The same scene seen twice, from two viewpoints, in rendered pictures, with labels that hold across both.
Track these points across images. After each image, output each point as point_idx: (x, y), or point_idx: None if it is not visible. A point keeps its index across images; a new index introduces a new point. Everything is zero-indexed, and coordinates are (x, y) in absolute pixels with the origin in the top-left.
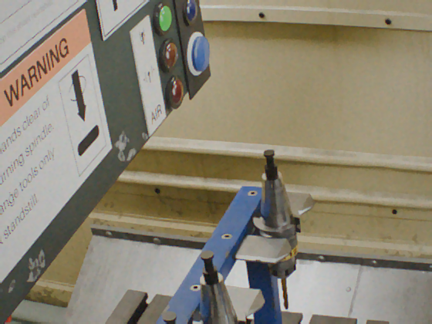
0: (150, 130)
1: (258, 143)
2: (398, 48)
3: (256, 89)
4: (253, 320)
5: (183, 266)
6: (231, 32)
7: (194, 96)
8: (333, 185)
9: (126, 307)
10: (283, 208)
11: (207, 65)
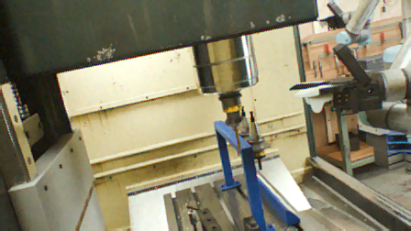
0: None
1: (189, 136)
2: None
3: (186, 116)
4: (215, 183)
5: (169, 192)
6: (177, 98)
7: (166, 125)
8: (216, 143)
9: (168, 197)
10: None
11: None
